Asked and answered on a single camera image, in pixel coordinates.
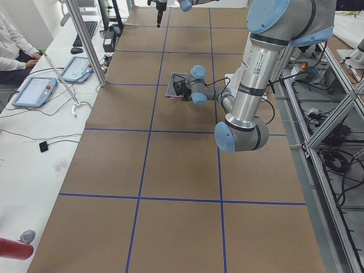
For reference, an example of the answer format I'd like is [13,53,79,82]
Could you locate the near blue teach pendant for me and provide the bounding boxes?
[12,77,57,107]

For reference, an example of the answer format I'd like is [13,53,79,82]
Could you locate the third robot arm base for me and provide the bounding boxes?
[337,40,363,83]

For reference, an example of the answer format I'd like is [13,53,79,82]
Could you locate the blue teach pendant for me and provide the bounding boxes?
[60,56,93,84]
[12,77,57,107]

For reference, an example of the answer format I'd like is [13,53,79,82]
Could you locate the black keyboard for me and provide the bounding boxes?
[72,20,99,48]

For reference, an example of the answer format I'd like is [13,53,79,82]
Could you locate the far blue teach pendant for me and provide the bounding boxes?
[60,56,93,84]

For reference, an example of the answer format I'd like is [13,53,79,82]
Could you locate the black computer mouse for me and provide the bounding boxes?
[70,47,84,55]

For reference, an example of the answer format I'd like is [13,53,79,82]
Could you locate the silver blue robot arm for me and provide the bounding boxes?
[185,0,336,152]
[147,0,214,28]

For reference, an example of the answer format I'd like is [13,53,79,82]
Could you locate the aluminium frame post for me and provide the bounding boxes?
[65,0,106,87]

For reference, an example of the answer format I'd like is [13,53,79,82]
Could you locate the seated person in white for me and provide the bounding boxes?
[1,13,41,86]

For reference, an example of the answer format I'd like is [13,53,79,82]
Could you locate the red bottle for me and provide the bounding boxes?
[1,238,34,260]

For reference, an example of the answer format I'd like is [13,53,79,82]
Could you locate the small black square pad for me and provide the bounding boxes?
[39,140,49,153]

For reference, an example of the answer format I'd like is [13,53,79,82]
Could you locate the pink towel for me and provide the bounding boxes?
[165,72,189,101]

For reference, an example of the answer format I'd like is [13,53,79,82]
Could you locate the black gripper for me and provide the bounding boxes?
[181,82,192,101]
[155,0,167,28]

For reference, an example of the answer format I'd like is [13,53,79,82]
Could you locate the round silver lid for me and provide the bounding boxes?
[19,229,36,245]

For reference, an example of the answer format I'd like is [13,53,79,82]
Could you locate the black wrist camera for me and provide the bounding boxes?
[147,0,156,6]
[173,80,184,96]

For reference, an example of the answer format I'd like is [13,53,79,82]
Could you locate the long reacher grabber stick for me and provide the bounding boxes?
[40,49,92,118]

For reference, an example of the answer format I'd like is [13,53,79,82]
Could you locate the black monitor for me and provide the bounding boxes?
[98,0,124,33]

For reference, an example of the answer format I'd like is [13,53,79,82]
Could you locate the black box with label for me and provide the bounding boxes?
[103,31,116,53]

